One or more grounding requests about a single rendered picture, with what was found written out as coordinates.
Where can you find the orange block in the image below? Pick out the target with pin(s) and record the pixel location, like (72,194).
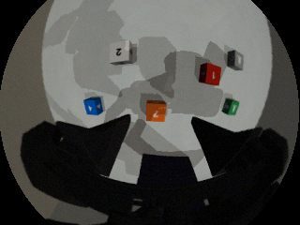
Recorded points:
(155,110)

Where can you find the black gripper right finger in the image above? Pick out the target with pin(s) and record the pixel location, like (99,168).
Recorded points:
(220,145)

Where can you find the blue block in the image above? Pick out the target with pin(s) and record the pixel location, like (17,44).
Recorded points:
(93,106)

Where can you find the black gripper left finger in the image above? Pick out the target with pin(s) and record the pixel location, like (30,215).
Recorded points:
(101,142)

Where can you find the red block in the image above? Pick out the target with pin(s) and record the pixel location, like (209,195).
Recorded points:
(210,73)

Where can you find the green block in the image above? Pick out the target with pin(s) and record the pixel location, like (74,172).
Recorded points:
(230,106)

